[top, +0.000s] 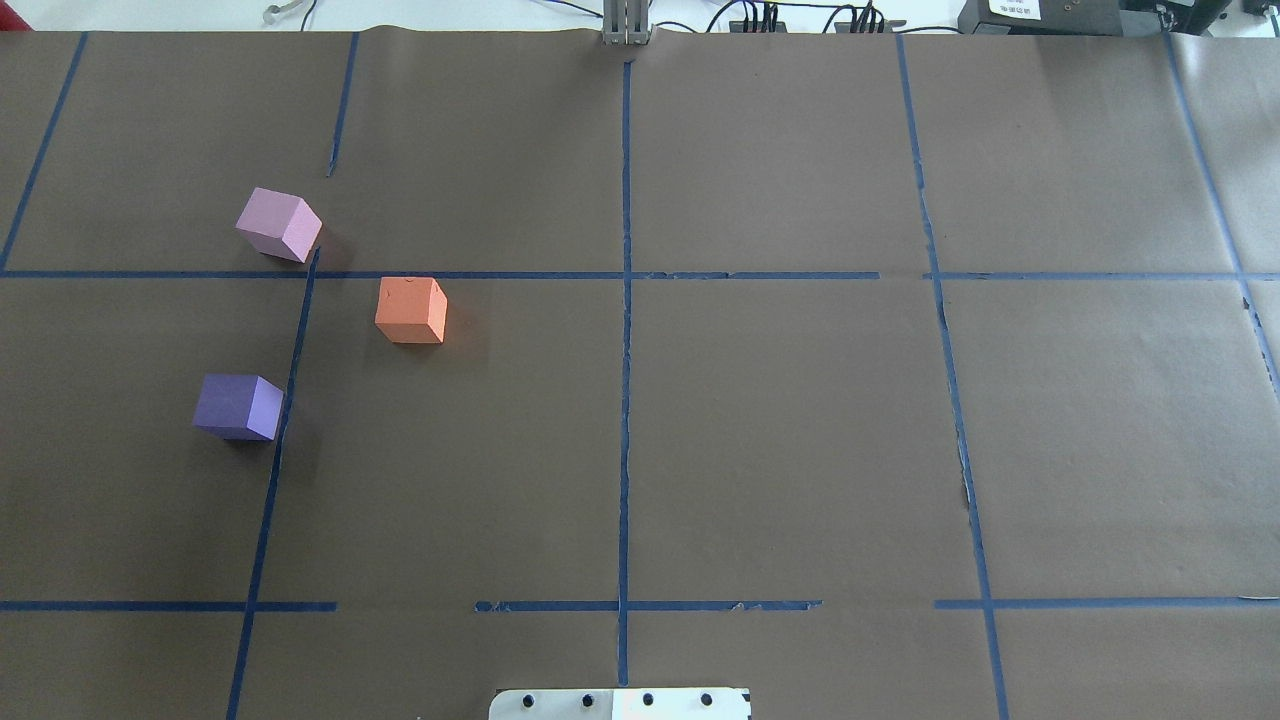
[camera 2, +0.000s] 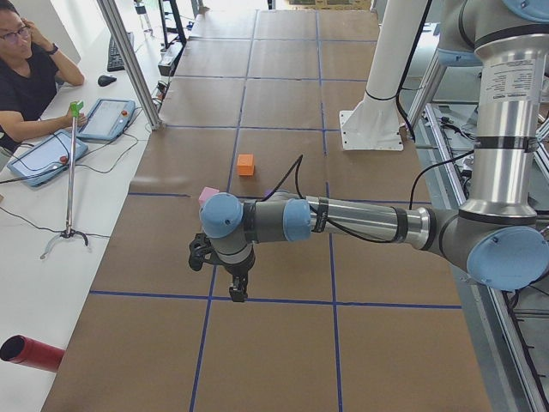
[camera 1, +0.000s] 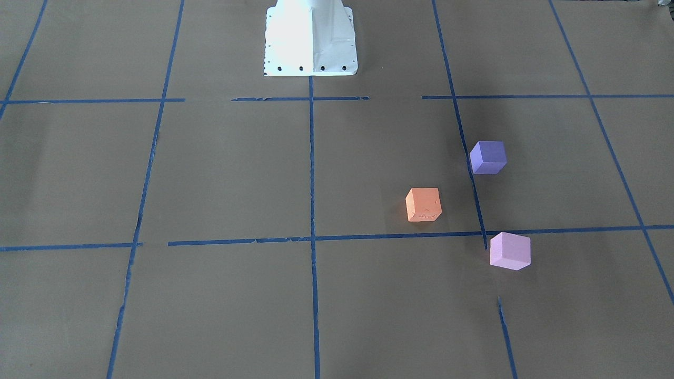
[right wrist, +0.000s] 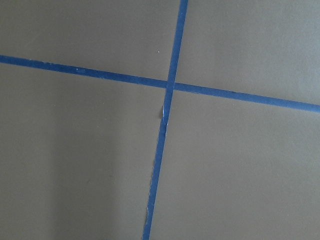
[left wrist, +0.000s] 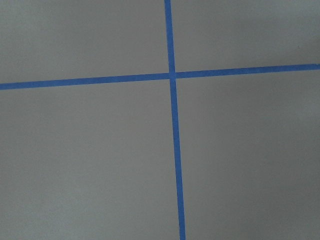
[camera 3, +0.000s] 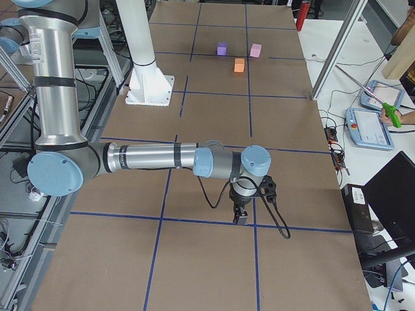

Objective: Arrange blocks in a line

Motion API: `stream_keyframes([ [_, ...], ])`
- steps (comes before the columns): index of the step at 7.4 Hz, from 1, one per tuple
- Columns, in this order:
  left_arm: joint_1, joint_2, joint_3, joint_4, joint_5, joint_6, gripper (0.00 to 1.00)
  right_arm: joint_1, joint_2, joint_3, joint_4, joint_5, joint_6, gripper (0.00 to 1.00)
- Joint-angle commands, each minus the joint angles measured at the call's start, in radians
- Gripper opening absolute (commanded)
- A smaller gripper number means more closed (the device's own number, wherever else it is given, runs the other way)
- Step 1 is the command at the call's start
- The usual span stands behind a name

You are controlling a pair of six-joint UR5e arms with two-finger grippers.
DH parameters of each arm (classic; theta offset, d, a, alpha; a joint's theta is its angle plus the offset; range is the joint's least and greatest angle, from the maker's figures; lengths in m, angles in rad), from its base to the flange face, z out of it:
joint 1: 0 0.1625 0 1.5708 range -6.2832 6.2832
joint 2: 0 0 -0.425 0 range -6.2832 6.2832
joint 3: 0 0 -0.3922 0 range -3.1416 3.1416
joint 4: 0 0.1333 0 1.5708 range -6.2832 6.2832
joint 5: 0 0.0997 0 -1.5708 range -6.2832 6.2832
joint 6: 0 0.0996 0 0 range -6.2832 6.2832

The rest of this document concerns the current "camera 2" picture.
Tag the aluminium frame rail right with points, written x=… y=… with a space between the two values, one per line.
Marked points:
x=492 y=236

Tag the black computer mouse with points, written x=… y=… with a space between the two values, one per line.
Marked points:
x=105 y=80

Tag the person in black shirt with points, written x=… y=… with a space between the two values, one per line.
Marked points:
x=31 y=67

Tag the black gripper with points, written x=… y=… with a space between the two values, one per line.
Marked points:
x=237 y=272

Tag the aluminium frame post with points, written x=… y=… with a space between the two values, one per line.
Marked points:
x=115 y=24

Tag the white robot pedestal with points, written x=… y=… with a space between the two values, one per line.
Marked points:
x=374 y=123

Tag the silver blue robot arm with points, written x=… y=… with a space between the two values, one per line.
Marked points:
x=234 y=226

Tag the black keyboard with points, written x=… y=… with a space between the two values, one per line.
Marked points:
x=114 y=57

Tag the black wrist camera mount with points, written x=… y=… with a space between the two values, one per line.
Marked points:
x=201 y=252

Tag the blue teach pendant far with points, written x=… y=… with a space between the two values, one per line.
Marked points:
x=107 y=120

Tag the pink foam cube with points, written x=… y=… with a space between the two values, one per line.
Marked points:
x=206 y=193

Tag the blue teach pendant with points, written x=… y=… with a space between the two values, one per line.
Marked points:
x=43 y=162
x=107 y=120

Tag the metal reacher grabber tool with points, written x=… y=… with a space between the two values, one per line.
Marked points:
x=69 y=232

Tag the blue teach pendant near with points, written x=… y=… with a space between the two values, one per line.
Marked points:
x=43 y=162

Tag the red cylinder tube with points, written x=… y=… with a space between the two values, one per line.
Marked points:
x=25 y=351

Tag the orange foam cube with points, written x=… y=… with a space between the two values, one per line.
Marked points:
x=245 y=165

